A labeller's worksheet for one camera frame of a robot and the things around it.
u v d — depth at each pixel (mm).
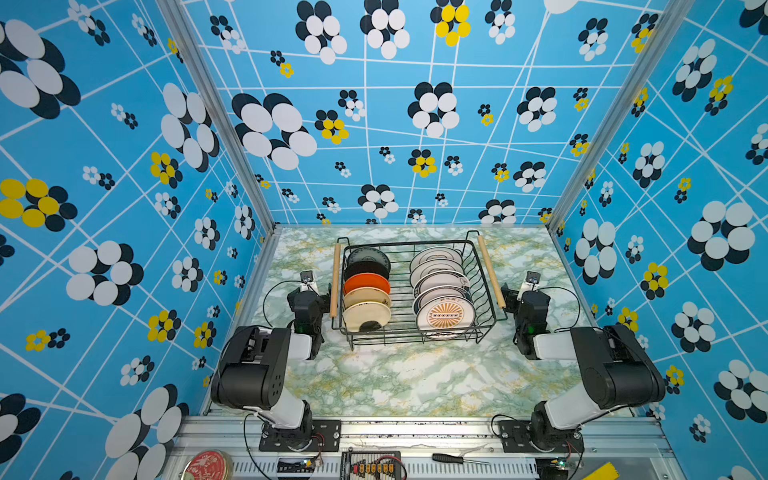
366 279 912
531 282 789
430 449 724
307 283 785
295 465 717
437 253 935
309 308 727
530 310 716
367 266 940
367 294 858
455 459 703
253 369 457
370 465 681
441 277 880
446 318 866
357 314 849
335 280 821
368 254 963
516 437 724
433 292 840
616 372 449
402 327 937
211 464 671
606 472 691
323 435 731
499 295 783
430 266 920
